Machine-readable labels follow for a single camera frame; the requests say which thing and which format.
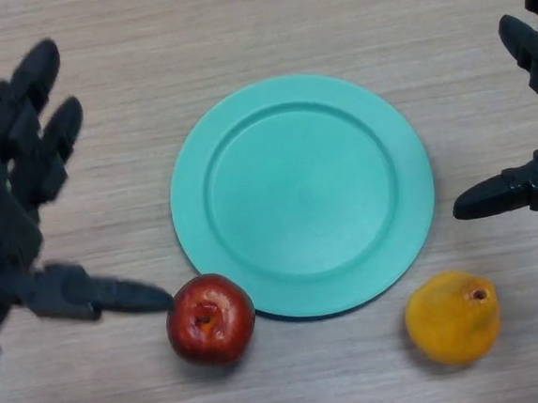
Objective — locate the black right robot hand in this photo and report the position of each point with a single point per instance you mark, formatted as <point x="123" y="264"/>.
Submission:
<point x="536" y="53"/>

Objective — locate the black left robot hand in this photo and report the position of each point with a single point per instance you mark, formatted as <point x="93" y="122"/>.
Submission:
<point x="2" y="225"/>

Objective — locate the red apple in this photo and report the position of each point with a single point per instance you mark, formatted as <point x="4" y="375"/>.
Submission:
<point x="211" y="322"/>

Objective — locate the green round plate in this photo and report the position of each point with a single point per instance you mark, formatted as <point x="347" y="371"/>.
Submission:
<point x="303" y="194"/>

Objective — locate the yellow orange round fruit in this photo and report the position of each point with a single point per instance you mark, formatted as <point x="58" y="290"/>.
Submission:
<point x="451" y="320"/>

